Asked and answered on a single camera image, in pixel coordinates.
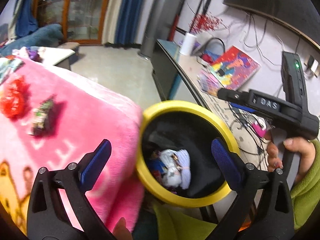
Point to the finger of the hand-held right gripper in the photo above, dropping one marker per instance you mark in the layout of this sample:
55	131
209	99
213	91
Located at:
246	108
232	95

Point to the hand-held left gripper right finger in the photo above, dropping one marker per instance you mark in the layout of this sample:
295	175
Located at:
226	163

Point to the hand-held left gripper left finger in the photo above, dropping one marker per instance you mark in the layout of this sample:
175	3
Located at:
96	163

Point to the yellow-rimmed black trash bin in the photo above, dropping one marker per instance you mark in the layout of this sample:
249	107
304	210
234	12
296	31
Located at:
180	105

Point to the blue foil wrapper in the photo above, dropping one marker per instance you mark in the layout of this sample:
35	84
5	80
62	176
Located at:
156	165

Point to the person's right forearm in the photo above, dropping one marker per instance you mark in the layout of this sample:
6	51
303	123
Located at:
307	195

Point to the person's right hand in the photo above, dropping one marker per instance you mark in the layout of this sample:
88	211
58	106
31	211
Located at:
298	146

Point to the person's left hand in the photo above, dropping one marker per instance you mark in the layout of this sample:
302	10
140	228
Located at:
122	230

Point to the pink and white object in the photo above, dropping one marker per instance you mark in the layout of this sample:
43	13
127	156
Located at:
260	128

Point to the colour swatch booklet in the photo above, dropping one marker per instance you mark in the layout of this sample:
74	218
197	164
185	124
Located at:
208	82

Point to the colourful canvas painting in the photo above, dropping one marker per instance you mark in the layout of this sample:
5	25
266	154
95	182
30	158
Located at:
237	65

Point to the crumpled wrappers in bin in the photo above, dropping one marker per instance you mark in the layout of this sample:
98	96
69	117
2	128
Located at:
185	170

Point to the red small object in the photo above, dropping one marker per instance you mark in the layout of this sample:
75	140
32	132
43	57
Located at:
207	56

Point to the white plastic bag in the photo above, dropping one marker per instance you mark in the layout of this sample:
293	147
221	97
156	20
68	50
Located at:
173	177

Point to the pink printed blanket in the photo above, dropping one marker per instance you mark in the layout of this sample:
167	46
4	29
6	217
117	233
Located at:
82	110

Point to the green patterned candy wrapper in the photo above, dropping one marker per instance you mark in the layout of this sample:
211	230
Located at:
41	116

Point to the long TV cabinet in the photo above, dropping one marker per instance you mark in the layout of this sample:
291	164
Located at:
162	72

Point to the person's green garment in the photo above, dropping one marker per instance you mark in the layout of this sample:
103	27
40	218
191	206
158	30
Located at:
180	227

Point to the red berry branches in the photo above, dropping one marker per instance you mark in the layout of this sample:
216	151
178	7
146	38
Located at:
202	22

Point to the red foil wrapper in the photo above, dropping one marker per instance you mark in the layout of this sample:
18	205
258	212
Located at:
12	102

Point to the grey standing air conditioner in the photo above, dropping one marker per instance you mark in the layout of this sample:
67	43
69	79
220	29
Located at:
160	12

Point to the white-topped coffee table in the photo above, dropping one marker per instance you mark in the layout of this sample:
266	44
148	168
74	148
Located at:
60	55

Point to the blue curtain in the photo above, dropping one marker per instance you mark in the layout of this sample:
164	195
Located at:
130	12
25	17

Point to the blue plush blanket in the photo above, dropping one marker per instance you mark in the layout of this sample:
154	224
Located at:
42	33

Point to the cream curtain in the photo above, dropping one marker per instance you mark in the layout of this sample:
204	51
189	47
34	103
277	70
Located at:
112	12

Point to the wooden-framed glass door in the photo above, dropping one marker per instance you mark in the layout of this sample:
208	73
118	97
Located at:
82	7

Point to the white wall socket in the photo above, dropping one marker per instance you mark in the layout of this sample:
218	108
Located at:
313	65

